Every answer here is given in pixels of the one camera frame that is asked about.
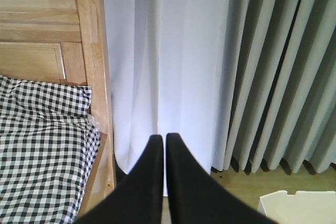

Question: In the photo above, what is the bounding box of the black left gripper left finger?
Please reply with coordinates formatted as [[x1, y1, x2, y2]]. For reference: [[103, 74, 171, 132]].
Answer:
[[75, 135, 164, 223]]

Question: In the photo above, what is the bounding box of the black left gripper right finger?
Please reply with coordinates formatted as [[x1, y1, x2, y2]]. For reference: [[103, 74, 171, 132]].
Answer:
[[166, 133, 274, 223]]

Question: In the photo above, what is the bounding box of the white plastic trash bin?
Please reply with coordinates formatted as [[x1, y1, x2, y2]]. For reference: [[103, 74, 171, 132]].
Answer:
[[257, 190, 335, 223]]

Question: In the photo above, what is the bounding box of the black white checkered bedding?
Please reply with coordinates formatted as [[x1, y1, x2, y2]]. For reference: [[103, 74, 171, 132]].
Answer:
[[1, 76, 101, 223]]

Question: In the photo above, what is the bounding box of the light blue pleated curtain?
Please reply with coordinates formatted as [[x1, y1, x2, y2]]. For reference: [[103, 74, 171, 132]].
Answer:
[[213, 0, 335, 173]]

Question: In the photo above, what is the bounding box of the white sheer curtain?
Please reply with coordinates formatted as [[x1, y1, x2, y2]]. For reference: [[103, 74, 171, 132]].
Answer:
[[99, 0, 237, 198]]

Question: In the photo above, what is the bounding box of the wooden bed frame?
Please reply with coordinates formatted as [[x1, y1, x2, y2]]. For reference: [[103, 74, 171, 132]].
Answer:
[[1, 0, 116, 216]]

